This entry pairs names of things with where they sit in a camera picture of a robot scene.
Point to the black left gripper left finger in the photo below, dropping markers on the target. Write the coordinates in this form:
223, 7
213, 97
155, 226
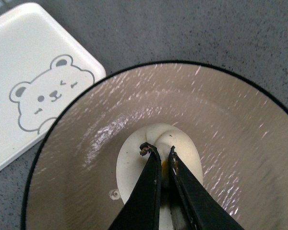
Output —
142, 210

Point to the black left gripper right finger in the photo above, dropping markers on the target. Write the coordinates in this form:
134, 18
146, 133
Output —
191, 206

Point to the white steamed bun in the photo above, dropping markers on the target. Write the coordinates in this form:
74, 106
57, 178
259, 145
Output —
130, 163

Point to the black rimmed tan plate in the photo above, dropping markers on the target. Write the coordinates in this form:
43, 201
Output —
241, 135

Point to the white bear print tray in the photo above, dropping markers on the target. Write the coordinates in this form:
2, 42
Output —
42, 70

